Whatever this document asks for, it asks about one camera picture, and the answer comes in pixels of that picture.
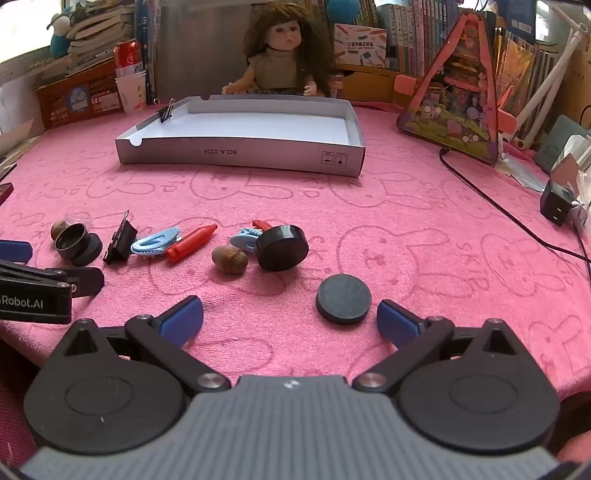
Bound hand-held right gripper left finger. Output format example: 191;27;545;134
48;296;232;394

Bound colourful printed cardboard box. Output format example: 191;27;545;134
332;23;389;71

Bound stack of papers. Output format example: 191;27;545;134
0;131;44;174

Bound translucent grey storage bin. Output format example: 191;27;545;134
156;0;259;95

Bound white folding stand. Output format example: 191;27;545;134
510;7;588;151

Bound white plastic package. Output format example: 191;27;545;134
551;133;591;222

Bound blue and white plush toy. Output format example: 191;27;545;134
48;13;77;60

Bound brown cardboard box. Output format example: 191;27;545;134
558;44;591;132

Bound doll with brown hair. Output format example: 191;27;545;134
222;4;337;99

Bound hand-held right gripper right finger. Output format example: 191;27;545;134
353;300;536;393

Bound white paper cup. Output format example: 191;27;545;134
115;74;149;116

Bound orange plastic basket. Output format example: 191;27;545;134
34;59;124;131

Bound large blue plush toy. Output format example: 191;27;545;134
323;0;362;25

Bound orange printed plastic bag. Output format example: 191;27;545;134
495;28;557;118

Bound red soda can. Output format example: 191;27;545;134
113;40;145;78

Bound teal notebook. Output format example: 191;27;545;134
534;114;589;178

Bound thick black disc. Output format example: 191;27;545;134
254;224;309;272

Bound black cable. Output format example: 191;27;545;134
438;147;591;280

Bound pink rabbit-print cloth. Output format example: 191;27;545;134
0;99;591;462

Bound blue hair clip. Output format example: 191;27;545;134
130;227;182;256
228;226;265;254

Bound black power adapter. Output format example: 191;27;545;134
539;179;577;228

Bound pink triangular toy house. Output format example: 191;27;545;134
396;10;519;168

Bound yellow wooden box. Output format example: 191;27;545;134
333;64;423;106

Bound row of upright books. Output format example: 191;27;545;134
358;0;465;78

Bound black round metal lid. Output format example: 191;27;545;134
54;223;92;260

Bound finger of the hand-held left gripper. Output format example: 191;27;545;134
0;239;34;265
0;259;106;298

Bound white cardboard box tray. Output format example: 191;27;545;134
115;95;366;178

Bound blue printed carton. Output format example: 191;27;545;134
496;0;536;31

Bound row of blue books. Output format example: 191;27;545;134
134;0;160;100

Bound stack of books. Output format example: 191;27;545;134
65;2;136;77

